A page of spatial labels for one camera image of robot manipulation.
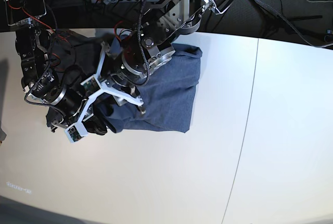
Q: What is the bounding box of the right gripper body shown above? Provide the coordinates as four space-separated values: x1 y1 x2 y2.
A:
50 88 105 132

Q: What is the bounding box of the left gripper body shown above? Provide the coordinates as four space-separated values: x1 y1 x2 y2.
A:
93 42 146 115

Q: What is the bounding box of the blue heathered T-shirt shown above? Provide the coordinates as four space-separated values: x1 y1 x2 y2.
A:
46 31 203 134

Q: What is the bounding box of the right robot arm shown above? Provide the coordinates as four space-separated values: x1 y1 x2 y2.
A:
4 0 106 135

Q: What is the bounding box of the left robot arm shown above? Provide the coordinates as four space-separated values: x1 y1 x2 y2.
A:
100 0 234 113

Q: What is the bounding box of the grey object at table edge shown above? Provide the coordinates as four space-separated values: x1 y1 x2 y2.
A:
0 128 7 145

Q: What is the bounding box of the white label sticker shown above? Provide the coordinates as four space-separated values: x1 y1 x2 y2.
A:
6 181 32 194

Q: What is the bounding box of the black tripod stand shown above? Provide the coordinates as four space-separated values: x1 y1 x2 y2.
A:
244 0 333 47

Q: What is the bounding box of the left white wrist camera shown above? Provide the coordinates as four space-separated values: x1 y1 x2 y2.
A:
81 76 100 97

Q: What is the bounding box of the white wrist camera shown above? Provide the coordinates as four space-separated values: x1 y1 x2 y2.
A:
65 122 88 143
81 76 100 97

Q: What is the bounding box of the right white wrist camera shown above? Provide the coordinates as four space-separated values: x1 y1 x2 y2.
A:
65 122 88 143

